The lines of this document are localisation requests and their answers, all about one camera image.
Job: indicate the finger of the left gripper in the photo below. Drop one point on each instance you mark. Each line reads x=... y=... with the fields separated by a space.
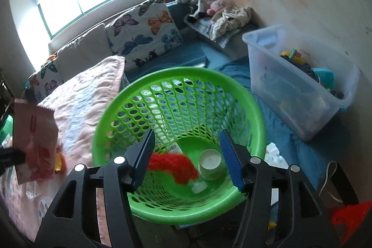
x=10 y=157

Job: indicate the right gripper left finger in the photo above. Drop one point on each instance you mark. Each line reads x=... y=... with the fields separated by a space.
x=72 y=220

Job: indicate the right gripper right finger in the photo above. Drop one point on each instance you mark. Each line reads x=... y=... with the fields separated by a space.
x=301 y=220

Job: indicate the pink plastic packet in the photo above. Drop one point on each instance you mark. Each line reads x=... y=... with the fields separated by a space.
x=35 y=133

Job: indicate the white paper cup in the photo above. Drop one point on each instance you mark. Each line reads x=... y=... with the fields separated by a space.
x=210 y=165

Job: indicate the red foam fruit net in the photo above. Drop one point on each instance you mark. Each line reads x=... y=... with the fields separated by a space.
x=178 y=165

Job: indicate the orange peel piece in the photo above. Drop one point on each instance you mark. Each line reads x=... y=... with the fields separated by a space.
x=60 y=163

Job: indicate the white crumpled plastic bag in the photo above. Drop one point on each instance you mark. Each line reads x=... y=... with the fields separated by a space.
x=273 y=157

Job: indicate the blue blanket on sofa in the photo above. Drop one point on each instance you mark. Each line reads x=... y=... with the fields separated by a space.
x=318 y=158

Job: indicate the red plastic stool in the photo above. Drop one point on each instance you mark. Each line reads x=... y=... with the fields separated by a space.
x=347 y=219

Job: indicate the left butterfly print cushion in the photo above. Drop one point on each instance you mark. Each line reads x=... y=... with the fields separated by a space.
x=43 y=82

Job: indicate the butterfly print cushion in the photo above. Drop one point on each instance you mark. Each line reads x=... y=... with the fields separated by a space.
x=43 y=82
x=143 y=33

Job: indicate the pink towel table cover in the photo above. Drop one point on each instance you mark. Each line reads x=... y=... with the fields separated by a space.
x=78 y=106

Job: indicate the green plastic mesh basket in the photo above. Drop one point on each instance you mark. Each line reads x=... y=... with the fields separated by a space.
x=192 y=106

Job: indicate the clear plastic storage bin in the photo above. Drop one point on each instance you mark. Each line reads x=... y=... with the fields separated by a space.
x=304 y=81

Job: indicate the plain white cushion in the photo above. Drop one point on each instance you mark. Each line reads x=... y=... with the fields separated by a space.
x=83 y=53

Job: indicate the crumpled patterned cloth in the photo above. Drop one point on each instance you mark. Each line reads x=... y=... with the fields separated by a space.
x=229 y=19

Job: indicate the pink plush toy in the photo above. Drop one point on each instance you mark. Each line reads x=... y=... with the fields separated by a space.
x=215 y=6

